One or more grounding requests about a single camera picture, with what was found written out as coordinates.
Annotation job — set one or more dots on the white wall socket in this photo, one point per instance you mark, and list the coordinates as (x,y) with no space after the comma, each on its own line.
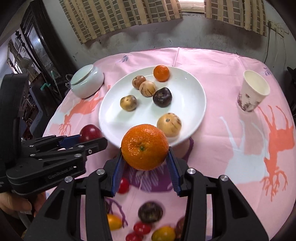
(276,27)

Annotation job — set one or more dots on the dark red tomato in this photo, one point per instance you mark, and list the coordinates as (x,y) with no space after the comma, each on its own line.
(180,228)

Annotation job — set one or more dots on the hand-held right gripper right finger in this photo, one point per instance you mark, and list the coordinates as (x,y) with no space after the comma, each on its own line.
(174,172)

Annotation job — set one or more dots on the yellow tomato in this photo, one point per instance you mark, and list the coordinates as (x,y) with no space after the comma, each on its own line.
(114,221)

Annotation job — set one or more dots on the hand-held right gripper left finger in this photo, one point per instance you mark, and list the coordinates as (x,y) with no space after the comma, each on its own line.
(117,172)

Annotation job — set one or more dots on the person's left hand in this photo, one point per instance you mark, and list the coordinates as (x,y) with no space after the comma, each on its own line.
(16,204)

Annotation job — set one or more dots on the printed paper cup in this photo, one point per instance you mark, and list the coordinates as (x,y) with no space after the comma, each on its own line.
(252,92)

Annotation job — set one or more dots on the dark brown water chestnut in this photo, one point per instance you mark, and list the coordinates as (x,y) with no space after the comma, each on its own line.
(162,97)
(150,212)

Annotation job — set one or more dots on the white oval plate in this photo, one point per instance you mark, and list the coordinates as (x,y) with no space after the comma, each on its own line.
(187,104)

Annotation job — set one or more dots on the mandarin orange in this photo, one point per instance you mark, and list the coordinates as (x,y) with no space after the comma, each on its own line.
(145,147)
(161,73)

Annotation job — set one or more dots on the red plum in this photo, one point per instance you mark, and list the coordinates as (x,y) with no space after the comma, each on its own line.
(90,132)

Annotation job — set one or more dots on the wide checked curtain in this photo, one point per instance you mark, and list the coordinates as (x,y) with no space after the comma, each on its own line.
(120,18)

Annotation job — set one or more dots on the dark wooden cabinet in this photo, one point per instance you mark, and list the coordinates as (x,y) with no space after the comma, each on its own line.
(46,46)

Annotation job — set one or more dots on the pink printed tablecloth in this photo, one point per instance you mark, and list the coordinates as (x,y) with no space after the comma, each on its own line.
(231,150)

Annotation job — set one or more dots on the green-brown tomato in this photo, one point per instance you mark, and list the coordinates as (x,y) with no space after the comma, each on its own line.
(163,234)

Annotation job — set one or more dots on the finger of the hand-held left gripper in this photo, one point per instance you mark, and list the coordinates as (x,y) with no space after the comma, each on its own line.
(69,141)
(92,147)

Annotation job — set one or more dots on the small tan round fruit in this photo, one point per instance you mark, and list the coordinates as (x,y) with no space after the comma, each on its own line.
(137,81)
(128,103)

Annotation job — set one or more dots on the striped cream pepino melon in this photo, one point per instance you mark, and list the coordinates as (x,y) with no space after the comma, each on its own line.
(169,124)
(148,89)

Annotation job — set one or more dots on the narrow checked curtain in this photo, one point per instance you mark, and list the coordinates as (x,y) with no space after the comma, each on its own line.
(233,14)

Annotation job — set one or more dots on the white lidded ceramic jar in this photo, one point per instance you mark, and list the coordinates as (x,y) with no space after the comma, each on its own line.
(86,80)

